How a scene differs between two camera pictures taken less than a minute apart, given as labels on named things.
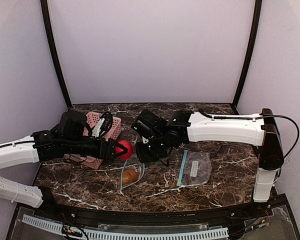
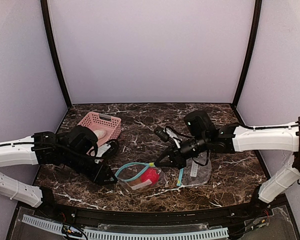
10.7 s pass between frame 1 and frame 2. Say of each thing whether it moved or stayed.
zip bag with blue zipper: moved
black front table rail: stayed
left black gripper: moved
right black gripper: moved
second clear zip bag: stayed
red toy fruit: moved
